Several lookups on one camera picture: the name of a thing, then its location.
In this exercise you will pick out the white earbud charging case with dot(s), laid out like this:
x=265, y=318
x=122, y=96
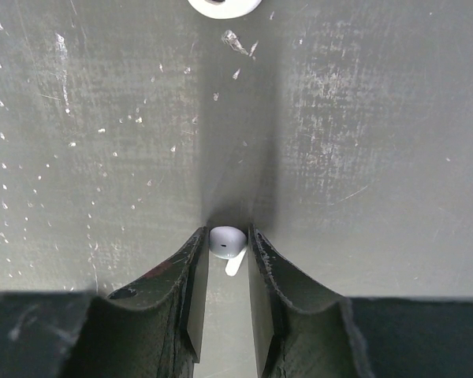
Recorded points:
x=224, y=10

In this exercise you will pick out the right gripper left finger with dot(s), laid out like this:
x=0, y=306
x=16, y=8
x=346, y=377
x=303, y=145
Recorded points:
x=151, y=327

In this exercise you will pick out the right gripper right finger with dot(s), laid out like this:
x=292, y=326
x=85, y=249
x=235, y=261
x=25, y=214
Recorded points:
x=302, y=328

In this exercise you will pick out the white earbud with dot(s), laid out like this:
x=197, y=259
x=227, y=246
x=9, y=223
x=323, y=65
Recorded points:
x=229, y=244

